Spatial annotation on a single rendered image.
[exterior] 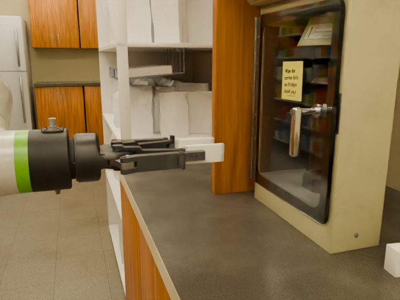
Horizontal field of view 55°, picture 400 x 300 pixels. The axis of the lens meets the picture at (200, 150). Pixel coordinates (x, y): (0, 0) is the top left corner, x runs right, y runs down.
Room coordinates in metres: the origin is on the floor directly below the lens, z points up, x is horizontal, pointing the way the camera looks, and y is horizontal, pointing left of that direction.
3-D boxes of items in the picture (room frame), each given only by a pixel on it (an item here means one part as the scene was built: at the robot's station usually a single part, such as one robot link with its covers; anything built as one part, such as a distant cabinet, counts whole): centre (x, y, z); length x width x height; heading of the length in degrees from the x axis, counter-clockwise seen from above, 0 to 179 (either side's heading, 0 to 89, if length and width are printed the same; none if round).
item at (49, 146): (0.56, 0.22, 1.15); 0.09 x 0.06 x 0.12; 18
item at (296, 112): (0.69, -0.19, 1.17); 0.05 x 0.03 x 0.10; 108
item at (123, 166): (0.56, 0.12, 1.14); 0.05 x 0.05 x 0.02; 5
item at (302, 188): (0.80, -0.18, 1.19); 0.30 x 0.01 x 0.40; 18
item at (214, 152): (0.61, -0.01, 1.14); 0.07 x 0.01 x 0.03; 108
